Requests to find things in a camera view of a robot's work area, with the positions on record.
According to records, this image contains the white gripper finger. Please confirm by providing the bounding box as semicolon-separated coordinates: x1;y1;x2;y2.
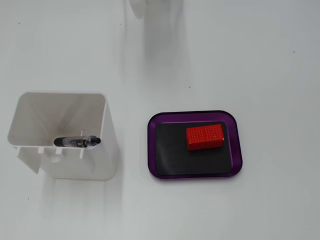
128;0;146;20

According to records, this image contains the black clear retractable pen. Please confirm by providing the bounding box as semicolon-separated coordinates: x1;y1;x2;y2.
53;135;102;149

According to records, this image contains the white plastic pen holder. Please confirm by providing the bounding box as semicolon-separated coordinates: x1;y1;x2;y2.
6;91;120;181

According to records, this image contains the purple metal tray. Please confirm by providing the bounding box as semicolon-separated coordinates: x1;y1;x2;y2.
146;109;243;181

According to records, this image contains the red studded block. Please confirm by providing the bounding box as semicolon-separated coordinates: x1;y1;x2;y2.
185;124;225;152

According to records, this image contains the black mat inside tray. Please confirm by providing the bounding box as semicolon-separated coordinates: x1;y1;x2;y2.
154;121;233;176

